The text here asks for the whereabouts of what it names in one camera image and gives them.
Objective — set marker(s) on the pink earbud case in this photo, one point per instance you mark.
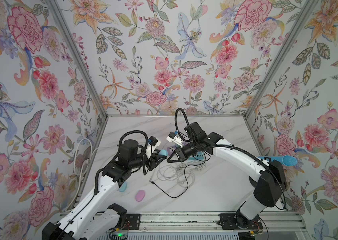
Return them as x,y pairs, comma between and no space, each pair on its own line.
140,195

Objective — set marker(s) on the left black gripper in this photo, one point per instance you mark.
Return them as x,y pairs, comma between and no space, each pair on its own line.
151,162

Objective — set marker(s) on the teal power strip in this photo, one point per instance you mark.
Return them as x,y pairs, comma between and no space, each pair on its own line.
200,156

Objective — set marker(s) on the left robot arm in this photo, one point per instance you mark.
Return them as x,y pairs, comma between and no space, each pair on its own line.
94,215

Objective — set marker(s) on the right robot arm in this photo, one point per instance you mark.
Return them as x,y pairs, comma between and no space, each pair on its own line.
266,175

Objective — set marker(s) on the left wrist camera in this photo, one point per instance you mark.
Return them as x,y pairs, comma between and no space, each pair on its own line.
153,143

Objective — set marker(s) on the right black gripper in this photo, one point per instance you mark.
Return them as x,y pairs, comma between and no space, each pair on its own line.
181,154

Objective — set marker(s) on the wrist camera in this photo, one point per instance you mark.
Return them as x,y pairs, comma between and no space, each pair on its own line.
175,139
153,143

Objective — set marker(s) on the teal earbud case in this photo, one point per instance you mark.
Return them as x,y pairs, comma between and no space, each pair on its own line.
163,153
123,187

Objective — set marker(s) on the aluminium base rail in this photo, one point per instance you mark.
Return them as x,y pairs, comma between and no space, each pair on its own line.
268,221

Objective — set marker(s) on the purple power strip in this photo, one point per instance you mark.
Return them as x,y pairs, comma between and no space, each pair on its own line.
171,149

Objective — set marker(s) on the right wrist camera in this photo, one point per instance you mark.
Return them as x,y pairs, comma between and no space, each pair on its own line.
175,139

